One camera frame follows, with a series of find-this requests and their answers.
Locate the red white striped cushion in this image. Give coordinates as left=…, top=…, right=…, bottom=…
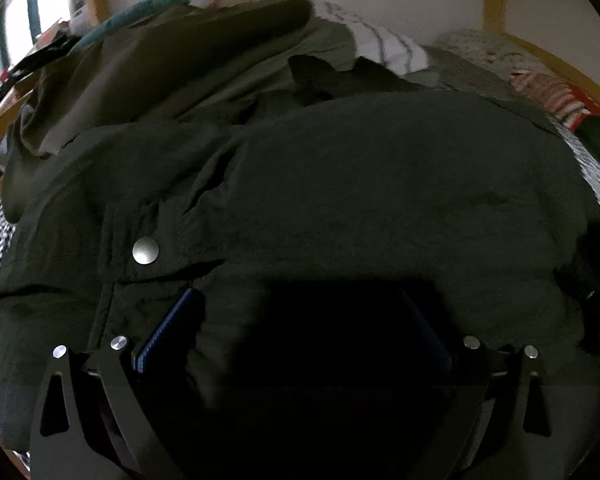
left=509, top=72, right=600, bottom=132

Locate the white floral pillow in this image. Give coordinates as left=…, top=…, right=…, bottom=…
left=432, top=29, right=555, bottom=80

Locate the olive green coat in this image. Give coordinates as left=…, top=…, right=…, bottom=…
left=0, top=0, right=355, bottom=223

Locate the black large jacket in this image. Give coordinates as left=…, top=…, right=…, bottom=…
left=0, top=56, right=600, bottom=479

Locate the dark clothes pile on desk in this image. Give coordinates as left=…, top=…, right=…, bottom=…
left=2, top=36, right=80, bottom=92

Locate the teal pillow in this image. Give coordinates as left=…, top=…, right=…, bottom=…
left=71, top=0, right=189, bottom=51

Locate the grey white striped pillow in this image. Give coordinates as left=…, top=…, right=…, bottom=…
left=312, top=0, right=430, bottom=76

